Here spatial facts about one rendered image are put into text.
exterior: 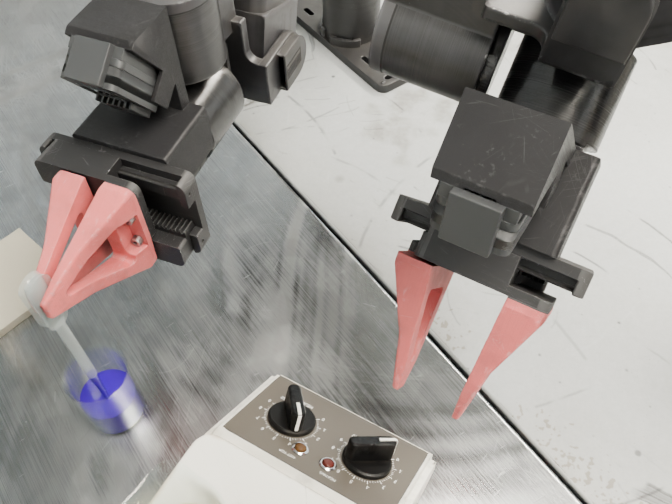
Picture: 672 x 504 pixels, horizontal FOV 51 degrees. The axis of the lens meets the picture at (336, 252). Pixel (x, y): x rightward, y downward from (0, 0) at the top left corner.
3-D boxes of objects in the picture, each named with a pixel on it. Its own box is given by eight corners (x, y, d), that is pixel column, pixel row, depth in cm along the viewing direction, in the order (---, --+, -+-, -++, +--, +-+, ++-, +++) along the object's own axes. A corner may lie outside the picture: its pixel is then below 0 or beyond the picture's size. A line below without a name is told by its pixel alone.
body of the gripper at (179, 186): (178, 194, 40) (236, 111, 44) (30, 149, 43) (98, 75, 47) (198, 261, 45) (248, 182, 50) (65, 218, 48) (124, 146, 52)
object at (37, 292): (46, 329, 41) (16, 287, 38) (59, 311, 42) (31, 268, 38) (56, 332, 41) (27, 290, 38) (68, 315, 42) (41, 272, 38)
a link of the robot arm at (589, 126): (460, 118, 34) (517, -19, 33) (461, 130, 40) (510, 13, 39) (596, 170, 33) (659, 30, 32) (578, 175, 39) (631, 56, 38)
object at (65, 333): (109, 392, 51) (30, 270, 39) (120, 396, 51) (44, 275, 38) (100, 407, 50) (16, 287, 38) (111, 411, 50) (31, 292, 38)
